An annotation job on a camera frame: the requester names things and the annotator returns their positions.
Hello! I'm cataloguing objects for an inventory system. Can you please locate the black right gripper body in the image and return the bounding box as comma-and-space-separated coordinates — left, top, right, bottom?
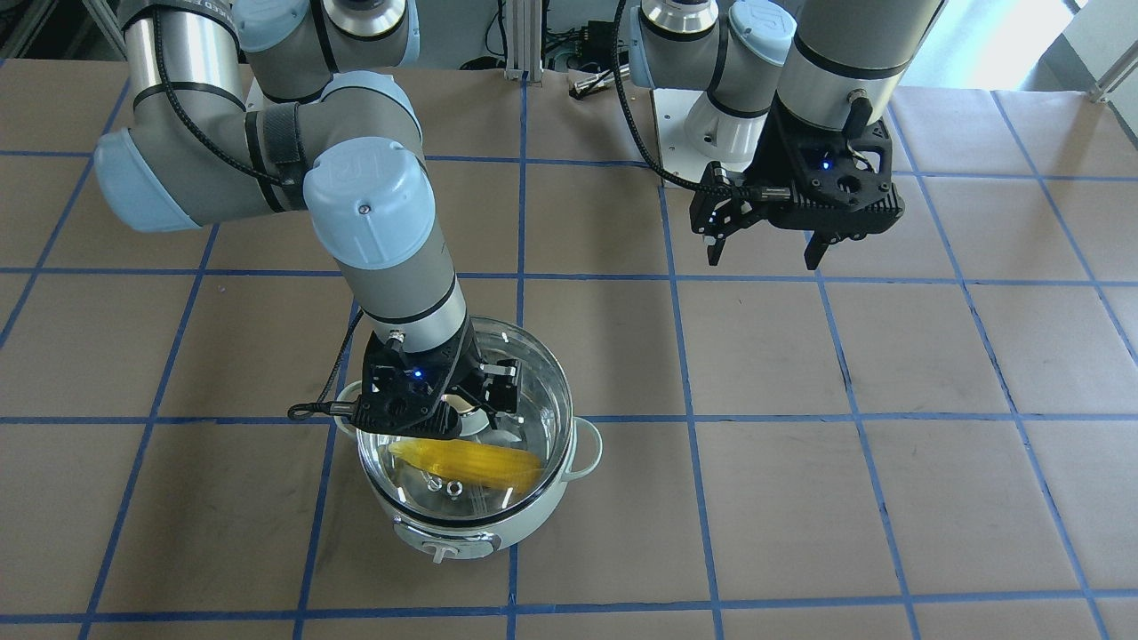
354, 325, 481, 438

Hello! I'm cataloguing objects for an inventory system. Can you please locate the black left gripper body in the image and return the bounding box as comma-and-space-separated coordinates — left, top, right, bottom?
690, 95, 905, 240

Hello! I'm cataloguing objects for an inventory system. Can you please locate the yellow corn cob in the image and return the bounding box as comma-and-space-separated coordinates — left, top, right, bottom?
388, 438, 543, 492

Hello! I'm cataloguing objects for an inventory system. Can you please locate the glass pot lid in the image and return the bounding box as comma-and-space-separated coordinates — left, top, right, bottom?
357, 315, 574, 531

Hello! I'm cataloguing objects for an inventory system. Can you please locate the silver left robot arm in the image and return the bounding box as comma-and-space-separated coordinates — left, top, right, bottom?
615, 1, 945, 270

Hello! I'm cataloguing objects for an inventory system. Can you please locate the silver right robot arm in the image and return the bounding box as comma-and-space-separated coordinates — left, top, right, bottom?
94, 1, 521, 440

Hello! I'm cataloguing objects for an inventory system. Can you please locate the pale green electric pot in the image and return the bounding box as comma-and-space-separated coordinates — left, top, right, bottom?
333, 315, 604, 564

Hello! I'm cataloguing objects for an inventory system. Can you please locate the black power adapter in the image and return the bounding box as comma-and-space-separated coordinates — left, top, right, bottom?
572, 20, 618, 72

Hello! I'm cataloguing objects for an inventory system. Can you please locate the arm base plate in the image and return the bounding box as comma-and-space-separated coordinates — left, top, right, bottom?
652, 89, 765, 182

